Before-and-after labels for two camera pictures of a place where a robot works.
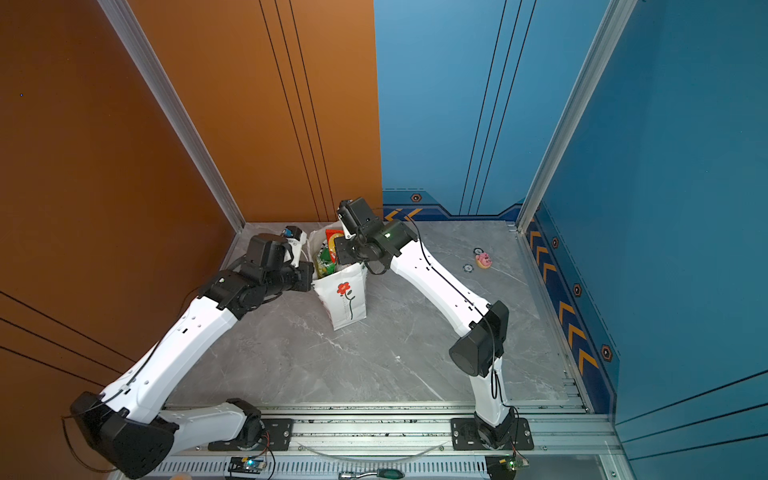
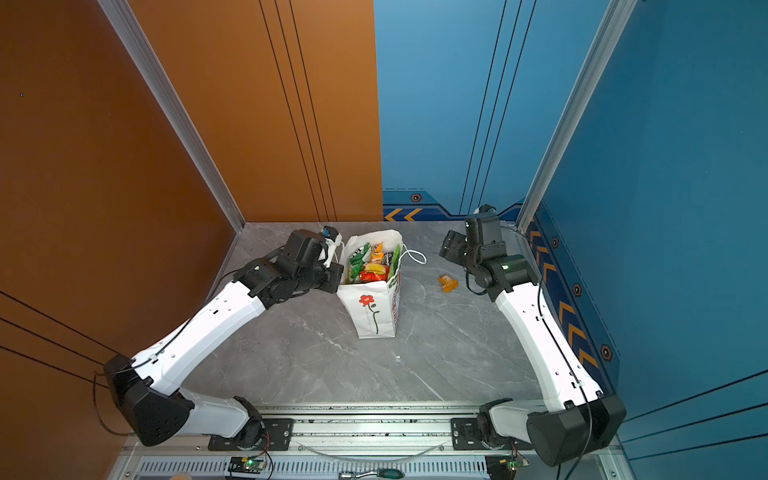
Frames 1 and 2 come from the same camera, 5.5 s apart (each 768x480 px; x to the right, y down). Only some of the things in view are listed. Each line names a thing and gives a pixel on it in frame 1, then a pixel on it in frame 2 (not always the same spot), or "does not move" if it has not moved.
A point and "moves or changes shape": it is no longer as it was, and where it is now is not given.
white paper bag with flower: x=343 y=295 moves or changes shape
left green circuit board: x=247 y=464 does not move
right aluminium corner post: x=617 y=15 does not move
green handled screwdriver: x=382 y=473 does not move
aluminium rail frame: x=568 y=444 does not move
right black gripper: x=343 y=255 → x=452 y=244
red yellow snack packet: x=331 y=235 moves or changes shape
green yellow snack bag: x=324 y=265 moves or changes shape
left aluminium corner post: x=153 y=73 does not move
